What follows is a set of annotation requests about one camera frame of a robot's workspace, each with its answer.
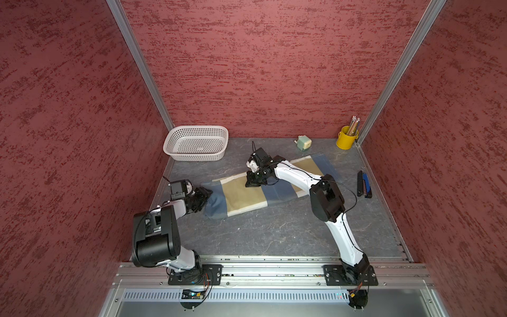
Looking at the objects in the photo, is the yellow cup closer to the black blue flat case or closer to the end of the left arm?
the black blue flat case

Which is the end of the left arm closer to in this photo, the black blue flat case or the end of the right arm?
the end of the right arm

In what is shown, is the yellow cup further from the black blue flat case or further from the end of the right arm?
the end of the right arm

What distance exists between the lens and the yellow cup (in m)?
1.13

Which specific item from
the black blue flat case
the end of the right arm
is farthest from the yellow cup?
the end of the right arm

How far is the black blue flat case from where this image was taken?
3.18 feet

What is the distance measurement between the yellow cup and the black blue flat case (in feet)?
0.61

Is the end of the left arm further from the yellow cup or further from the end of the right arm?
the yellow cup
